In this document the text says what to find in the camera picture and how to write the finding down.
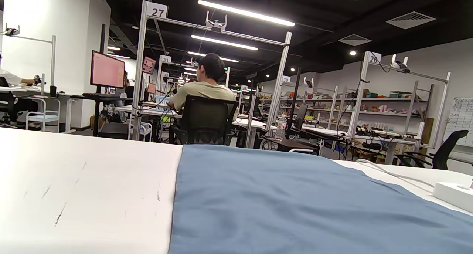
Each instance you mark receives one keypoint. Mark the blue pillowcase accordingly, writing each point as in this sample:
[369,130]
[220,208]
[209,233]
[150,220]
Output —
[295,202]

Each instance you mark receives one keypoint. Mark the black mesh office chair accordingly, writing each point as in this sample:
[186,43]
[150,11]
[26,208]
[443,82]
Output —
[205,117]

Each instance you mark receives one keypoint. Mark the clear water bottle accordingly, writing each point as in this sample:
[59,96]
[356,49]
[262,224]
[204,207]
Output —
[281,128]

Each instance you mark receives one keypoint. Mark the brown side table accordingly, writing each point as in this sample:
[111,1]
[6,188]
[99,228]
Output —
[292,144]

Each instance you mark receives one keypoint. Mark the long ceiling lamp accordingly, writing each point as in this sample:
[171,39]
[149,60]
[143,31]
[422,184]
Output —
[245,13]
[223,42]

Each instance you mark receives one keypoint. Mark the black computer monitor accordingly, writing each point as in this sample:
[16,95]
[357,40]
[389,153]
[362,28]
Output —
[107,70]

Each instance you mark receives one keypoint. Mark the black desk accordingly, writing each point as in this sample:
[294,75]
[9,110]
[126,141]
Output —
[97,113]

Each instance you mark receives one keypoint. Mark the square ceiling vent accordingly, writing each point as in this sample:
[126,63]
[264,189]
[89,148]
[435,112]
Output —
[354,40]
[411,20]

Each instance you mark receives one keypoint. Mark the white storage shelf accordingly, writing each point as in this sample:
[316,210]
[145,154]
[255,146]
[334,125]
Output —
[388,99]

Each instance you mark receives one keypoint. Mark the white table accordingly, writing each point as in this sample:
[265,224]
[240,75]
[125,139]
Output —
[74,180]

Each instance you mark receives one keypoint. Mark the white rolling cart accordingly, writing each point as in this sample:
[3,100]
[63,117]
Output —
[42,117]

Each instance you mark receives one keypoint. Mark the black swivel chair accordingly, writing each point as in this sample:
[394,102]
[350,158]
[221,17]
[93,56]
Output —
[447,150]

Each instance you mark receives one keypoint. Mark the white power strip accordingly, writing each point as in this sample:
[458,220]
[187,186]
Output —
[452,195]

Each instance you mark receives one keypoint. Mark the frame mounted headset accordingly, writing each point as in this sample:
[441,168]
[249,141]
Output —
[216,24]
[11,30]
[401,65]

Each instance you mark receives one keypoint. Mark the white metal frame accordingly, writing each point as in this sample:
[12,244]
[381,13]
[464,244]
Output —
[360,98]
[139,61]
[53,61]

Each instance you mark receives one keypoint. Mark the white wall chart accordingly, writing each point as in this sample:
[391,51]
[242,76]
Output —
[460,119]

